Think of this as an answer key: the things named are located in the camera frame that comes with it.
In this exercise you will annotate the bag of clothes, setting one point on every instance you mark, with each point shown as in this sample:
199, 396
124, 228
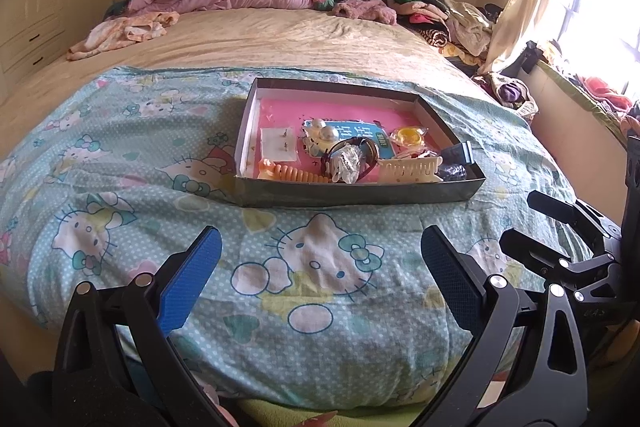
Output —
510, 92

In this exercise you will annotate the grey cardboard box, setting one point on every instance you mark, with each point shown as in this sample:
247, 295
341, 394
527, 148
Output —
350, 194

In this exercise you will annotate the pink fuzzy garment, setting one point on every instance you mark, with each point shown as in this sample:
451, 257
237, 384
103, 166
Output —
365, 9

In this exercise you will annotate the pile of clothes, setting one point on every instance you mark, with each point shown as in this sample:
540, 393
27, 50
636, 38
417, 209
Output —
450, 17

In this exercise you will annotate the peach garment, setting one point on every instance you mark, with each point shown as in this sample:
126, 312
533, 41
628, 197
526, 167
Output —
125, 29

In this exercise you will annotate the bed with beige sheet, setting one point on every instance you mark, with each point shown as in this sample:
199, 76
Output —
275, 37

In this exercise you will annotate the orange spiral hair clip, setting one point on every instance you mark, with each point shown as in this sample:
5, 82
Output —
295, 172

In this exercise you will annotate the pearl hair clip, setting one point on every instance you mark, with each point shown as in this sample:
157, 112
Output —
327, 134

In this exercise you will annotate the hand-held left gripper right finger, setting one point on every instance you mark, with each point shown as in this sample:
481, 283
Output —
450, 282

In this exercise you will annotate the cream scalloped hair claw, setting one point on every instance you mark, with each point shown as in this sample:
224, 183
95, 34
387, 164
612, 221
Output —
410, 169

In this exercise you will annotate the green fleece cloth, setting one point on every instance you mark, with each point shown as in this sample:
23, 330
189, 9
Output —
280, 414

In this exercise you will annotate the small clear jewelry bag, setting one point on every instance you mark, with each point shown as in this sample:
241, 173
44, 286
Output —
347, 164

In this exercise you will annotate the blue clear small bag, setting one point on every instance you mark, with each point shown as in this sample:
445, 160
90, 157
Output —
457, 153

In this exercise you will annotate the cartoon cat blanket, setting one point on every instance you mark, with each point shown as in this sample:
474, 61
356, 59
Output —
150, 187

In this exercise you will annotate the white stud earring card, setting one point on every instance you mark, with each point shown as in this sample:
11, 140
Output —
277, 142

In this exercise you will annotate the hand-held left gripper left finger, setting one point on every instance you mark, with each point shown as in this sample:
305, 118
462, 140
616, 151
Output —
187, 287

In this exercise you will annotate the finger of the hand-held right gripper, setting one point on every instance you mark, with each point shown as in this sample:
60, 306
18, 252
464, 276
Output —
530, 247
565, 212

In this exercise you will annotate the red cloth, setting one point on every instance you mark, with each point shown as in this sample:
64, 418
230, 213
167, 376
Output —
607, 92

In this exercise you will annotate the brown leather wristwatch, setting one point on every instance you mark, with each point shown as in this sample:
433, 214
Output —
372, 152

